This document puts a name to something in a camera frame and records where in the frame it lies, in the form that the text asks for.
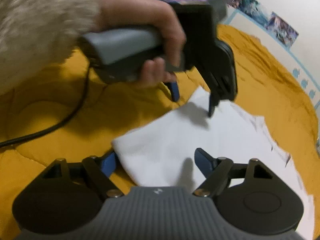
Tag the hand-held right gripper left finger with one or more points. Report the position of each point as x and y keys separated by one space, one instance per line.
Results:
x=109 y=165

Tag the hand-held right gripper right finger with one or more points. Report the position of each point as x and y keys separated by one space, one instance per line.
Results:
x=203 y=161

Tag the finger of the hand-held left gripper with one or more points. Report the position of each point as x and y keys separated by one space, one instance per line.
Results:
x=175 y=92
x=212 y=106

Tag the white t-shirt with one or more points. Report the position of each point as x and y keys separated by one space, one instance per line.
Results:
x=162 y=140

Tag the person's left forearm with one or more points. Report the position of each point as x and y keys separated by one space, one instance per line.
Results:
x=42 y=22

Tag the person's left hand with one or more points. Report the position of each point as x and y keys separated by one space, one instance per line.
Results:
x=150 y=10

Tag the yellow blanket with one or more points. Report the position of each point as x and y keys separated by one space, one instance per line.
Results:
x=50 y=120

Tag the blue apple wall sticker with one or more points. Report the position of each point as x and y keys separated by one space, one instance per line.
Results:
x=296 y=73
x=304 y=83
x=312 y=94

